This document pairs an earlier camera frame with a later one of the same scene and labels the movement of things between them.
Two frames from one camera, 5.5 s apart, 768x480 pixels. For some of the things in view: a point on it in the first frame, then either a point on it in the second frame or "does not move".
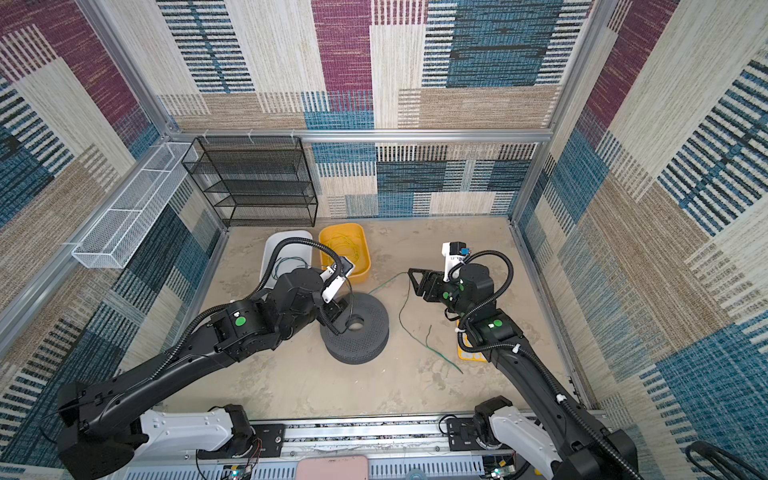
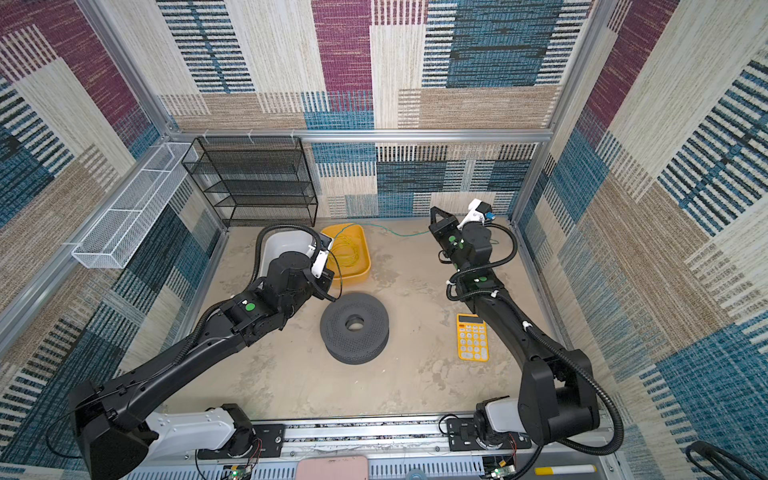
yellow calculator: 469,356 does not move
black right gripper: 429,276 -> 439,228
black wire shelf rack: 254,181 does not move
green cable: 426,345 -> 390,231
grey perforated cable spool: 360,346 does not move
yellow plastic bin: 345,240 does not move
